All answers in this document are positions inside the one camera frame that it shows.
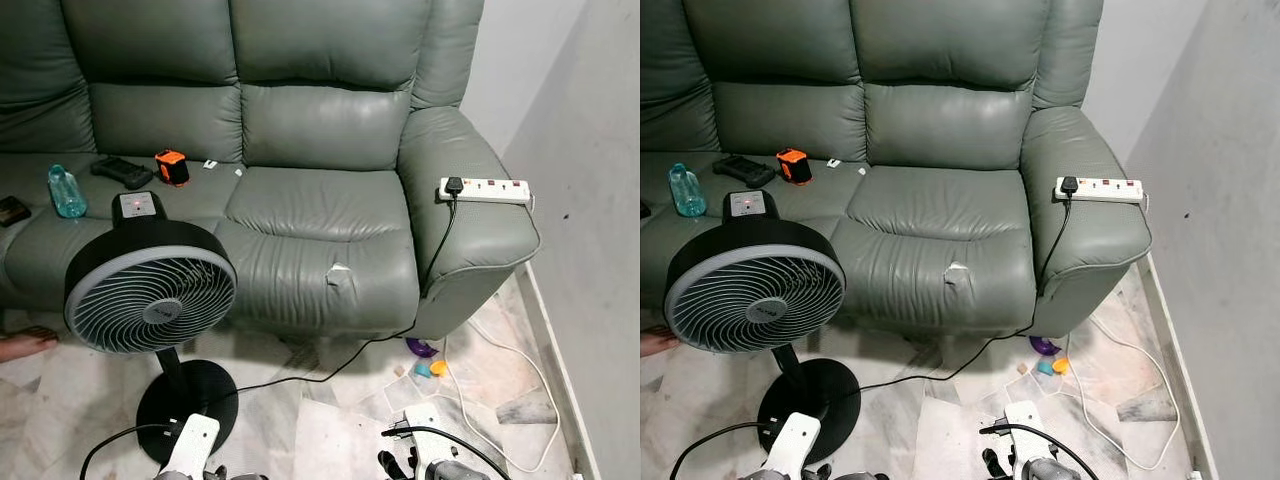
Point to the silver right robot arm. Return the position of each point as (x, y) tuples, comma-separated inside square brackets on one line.
[(460, 470), (1055, 470)]

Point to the black standing fan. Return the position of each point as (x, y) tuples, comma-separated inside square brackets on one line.
[(755, 300), (150, 295)]

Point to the purple toy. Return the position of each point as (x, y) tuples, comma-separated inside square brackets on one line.
[(1046, 346), (421, 348)]

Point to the white power strip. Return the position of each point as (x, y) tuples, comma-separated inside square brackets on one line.
[(495, 190), (1110, 189)]

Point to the orange and black device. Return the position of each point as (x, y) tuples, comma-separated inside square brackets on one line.
[(172, 167), (794, 166)]

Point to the grey-green leather sofa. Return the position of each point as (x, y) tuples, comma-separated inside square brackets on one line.
[(320, 130), (940, 130)]

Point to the small orange toy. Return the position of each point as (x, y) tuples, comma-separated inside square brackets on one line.
[(1061, 366), (439, 368)]

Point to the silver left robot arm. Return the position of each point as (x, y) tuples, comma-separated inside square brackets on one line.
[(865, 475), (247, 476)]

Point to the person bare foot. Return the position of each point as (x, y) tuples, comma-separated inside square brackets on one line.
[(658, 343), (25, 346)]

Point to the black game controller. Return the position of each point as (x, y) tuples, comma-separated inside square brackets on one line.
[(122, 172), (745, 170)]

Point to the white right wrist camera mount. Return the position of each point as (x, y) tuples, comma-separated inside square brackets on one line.
[(1025, 420), (425, 425)]

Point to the small blue toy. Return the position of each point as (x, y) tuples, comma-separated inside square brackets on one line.
[(1045, 368), (423, 370)]

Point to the clear blue water bottle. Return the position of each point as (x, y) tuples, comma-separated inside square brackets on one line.
[(687, 195), (67, 195)]

